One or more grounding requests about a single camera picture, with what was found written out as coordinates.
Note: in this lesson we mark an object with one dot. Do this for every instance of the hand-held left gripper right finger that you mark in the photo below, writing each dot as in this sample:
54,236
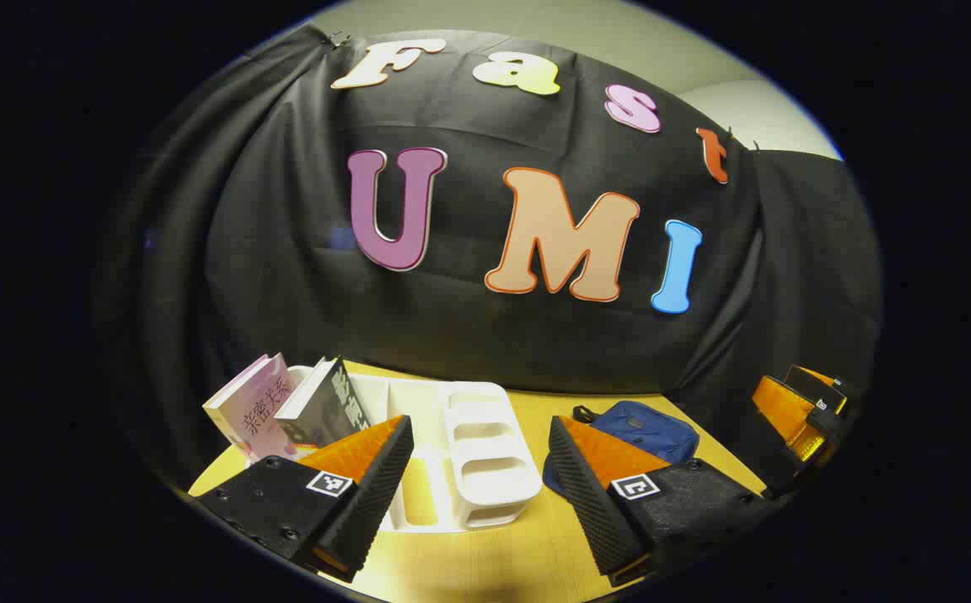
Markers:
577,494

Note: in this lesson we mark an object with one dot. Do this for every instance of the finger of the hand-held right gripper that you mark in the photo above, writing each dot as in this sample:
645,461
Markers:
782,410
820,387

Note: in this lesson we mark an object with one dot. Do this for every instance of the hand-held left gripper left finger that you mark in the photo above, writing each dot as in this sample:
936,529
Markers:
380,481

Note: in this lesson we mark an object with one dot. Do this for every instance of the black book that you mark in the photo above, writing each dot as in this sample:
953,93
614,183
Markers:
326,410

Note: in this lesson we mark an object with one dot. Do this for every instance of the blue schoolbag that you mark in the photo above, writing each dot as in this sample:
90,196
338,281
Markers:
648,431

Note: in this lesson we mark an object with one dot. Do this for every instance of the white bookshelf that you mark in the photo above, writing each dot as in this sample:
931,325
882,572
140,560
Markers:
485,461

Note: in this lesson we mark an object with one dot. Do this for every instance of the pink book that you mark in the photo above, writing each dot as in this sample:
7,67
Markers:
252,410

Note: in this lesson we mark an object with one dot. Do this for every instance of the black backdrop cloth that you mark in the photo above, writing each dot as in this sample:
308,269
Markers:
468,327

